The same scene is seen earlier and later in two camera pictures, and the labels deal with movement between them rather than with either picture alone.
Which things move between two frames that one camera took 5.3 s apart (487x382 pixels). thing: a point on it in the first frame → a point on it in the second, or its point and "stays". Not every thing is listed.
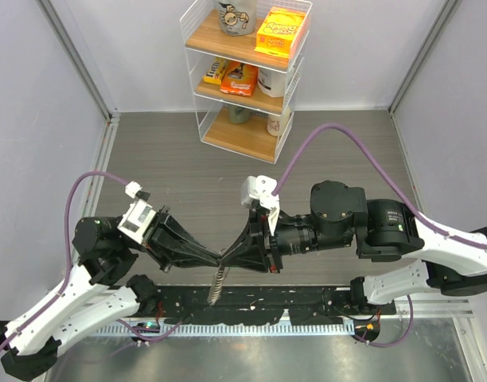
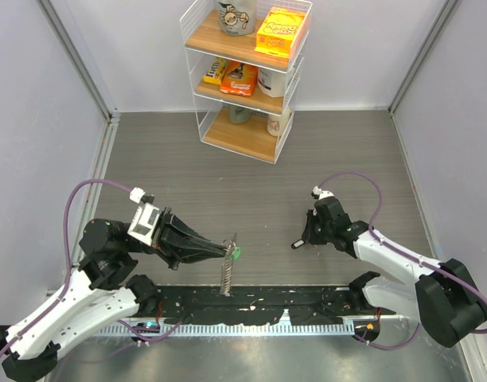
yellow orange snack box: (278, 31) stays
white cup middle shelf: (272, 83) stays
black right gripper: (248, 253) → (309, 234)
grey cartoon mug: (238, 17) stays
